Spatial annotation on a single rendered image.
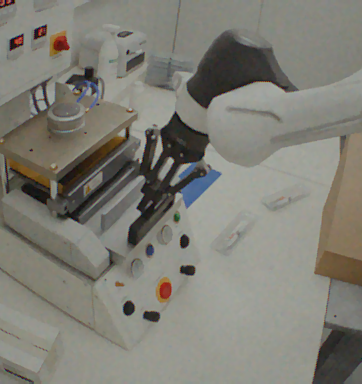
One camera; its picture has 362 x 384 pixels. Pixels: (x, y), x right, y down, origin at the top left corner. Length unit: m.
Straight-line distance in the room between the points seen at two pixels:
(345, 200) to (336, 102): 0.68
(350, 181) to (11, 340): 0.91
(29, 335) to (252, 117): 0.59
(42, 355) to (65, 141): 0.42
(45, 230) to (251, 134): 0.45
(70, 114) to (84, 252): 0.26
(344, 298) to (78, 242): 0.69
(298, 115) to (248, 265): 0.69
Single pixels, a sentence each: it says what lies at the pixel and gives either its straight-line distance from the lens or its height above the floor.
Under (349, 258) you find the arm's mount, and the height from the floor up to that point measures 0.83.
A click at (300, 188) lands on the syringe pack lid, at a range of 1.46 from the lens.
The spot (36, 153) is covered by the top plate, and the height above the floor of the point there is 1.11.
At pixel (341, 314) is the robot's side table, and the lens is 1.16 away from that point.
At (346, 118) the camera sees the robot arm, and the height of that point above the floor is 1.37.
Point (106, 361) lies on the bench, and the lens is 0.96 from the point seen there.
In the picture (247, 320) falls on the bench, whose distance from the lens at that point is 1.07.
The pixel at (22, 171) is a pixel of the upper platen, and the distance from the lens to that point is 0.94.
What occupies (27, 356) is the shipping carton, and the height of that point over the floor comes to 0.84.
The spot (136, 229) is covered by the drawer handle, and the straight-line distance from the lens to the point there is 0.85.
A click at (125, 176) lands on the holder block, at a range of 0.99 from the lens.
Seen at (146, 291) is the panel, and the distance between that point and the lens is 0.99.
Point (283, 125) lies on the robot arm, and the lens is 0.56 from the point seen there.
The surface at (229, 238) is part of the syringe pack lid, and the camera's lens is 1.21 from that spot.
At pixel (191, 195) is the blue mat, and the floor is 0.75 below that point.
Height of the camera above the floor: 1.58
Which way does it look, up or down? 38 degrees down
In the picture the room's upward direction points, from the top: 9 degrees clockwise
